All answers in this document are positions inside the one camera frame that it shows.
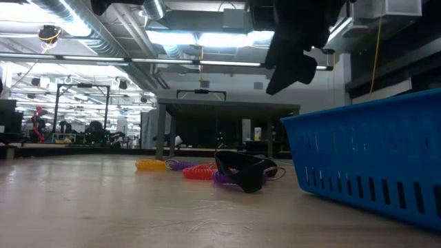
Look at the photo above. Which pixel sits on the black ceiling spotlight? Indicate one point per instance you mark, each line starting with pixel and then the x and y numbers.
pixel 144 99
pixel 123 84

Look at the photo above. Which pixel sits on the black monitor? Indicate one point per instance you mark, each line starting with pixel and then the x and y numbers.
pixel 10 120

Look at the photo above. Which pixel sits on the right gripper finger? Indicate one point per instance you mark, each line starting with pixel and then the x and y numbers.
pixel 282 75
pixel 310 70

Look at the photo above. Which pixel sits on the black ceiling camera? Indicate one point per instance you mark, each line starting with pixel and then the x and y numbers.
pixel 49 33

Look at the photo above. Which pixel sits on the large black binder clip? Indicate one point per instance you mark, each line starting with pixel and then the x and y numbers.
pixel 246 172

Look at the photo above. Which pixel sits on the red desk lamp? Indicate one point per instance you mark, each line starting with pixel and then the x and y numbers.
pixel 38 124

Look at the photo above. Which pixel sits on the blue plastic basket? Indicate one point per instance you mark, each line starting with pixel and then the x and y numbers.
pixel 361 144

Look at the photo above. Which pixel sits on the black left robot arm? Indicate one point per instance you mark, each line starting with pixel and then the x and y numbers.
pixel 113 5

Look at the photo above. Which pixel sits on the long LED light bar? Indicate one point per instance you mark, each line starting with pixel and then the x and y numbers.
pixel 165 62

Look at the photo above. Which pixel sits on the person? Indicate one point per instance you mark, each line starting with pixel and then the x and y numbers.
pixel 95 131

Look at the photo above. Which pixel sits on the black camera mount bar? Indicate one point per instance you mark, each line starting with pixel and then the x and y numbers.
pixel 201 91

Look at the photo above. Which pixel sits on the white yellow bottle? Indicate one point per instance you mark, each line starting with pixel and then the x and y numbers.
pixel 257 133

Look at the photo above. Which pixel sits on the black aluminium table frame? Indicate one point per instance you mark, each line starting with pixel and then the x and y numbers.
pixel 86 151

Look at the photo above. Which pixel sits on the grey metal riser shelf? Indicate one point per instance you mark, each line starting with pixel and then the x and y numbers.
pixel 227 106

